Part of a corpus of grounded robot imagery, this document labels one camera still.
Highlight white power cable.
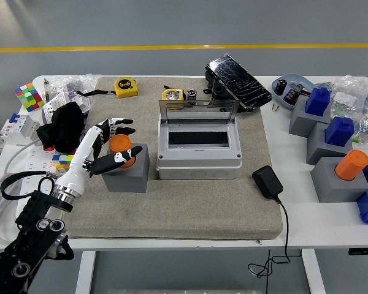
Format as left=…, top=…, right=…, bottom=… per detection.
left=0, top=137, right=42, bottom=244

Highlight white table leg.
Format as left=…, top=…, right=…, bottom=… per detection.
left=75, top=251, right=96, bottom=294
left=301, top=249, right=326, bottom=294

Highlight clear plastic bag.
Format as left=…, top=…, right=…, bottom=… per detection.
left=33, top=73, right=99, bottom=102

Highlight clear plastic parts bags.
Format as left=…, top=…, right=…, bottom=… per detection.
left=314, top=75, right=368, bottom=145

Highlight black cloth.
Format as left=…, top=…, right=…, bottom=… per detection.
left=36, top=102, right=86, bottom=154

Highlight blue-grey oval tray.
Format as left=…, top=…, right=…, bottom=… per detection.
left=270, top=73, right=315, bottom=111

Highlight blue block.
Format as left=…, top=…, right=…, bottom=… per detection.
left=305, top=88, right=331, bottom=116
left=324, top=116, right=355, bottom=147

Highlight white circuit breaker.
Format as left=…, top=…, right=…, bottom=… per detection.
left=0, top=112, right=40, bottom=146

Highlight square yellow tape measure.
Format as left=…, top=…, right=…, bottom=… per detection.
left=75, top=77, right=139, bottom=99

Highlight small colourful puzzle cube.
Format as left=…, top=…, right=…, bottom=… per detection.
left=51, top=149, right=77, bottom=174

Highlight black power adapter with cord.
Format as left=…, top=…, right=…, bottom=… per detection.
left=247, top=165, right=292, bottom=279

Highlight white purple card box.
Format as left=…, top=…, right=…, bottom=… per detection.
left=41, top=91, right=91, bottom=123

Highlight grey-brown fabric mat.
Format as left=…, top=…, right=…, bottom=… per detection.
left=60, top=75, right=283, bottom=240

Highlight large colourful puzzle cube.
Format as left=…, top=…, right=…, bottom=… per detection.
left=14, top=83, right=45, bottom=113

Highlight black box with cracked lid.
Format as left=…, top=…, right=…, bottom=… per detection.
left=202, top=54, right=273, bottom=113

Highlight white power strip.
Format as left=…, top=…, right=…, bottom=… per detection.
left=15, top=143, right=77, bottom=221

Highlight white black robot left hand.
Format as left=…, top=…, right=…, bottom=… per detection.
left=53, top=118, right=144, bottom=198

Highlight small silver metal part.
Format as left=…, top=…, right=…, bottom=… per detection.
left=289, top=81, right=311, bottom=96

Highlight transparent hinged box lid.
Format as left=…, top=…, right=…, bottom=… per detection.
left=158, top=98, right=240, bottom=125

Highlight grey block with round hole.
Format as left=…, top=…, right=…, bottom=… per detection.
left=101, top=143, right=150, bottom=194

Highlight round yellow tape measure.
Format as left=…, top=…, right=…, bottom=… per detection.
left=161, top=88, right=185, bottom=101

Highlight grey electrical enclosure box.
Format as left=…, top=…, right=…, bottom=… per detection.
left=156, top=119, right=243, bottom=181

